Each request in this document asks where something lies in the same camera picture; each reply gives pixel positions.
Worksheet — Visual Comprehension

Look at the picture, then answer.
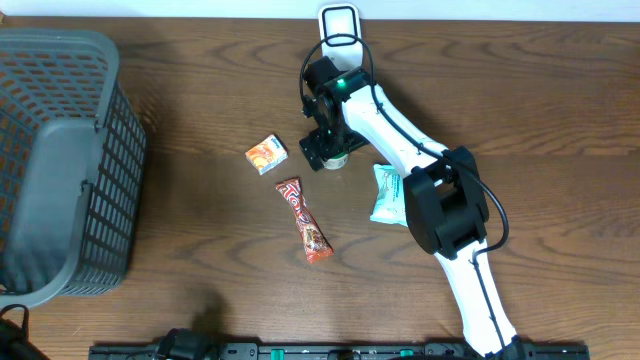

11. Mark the grey plastic basket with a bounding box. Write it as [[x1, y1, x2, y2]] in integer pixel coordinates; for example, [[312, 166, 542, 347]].
[[1, 28, 147, 308]]

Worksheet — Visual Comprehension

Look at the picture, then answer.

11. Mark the mint tissue wipes pack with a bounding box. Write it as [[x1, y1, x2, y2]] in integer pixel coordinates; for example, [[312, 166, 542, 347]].
[[370, 164, 408, 227]]

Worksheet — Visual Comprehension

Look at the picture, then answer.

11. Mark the green lid jar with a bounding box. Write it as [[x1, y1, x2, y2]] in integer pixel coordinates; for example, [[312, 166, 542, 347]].
[[322, 153, 349, 170]]

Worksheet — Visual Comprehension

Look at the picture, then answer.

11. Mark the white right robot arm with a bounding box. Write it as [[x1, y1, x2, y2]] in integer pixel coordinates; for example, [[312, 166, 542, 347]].
[[299, 56, 516, 359]]

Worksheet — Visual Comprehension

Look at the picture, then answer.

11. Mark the orange Kleenex tissue pack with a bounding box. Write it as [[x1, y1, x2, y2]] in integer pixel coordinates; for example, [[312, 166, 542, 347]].
[[245, 134, 288, 175]]

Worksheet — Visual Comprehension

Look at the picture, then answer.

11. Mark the black cable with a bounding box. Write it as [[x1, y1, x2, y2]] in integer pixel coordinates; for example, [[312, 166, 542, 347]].
[[298, 32, 511, 351]]

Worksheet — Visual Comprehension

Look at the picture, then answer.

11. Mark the red Top chocolate bar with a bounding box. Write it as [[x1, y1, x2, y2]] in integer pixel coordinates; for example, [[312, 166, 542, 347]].
[[275, 178, 333, 263]]

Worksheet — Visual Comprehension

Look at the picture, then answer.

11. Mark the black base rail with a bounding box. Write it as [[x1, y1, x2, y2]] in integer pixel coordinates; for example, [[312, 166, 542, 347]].
[[88, 327, 591, 360]]

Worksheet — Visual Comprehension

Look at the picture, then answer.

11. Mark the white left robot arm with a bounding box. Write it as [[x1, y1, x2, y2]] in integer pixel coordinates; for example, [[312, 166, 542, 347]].
[[1, 304, 49, 360]]

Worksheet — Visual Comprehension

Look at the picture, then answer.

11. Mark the white barcode scanner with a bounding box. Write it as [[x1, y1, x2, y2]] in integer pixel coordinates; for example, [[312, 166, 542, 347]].
[[318, 3, 363, 71]]

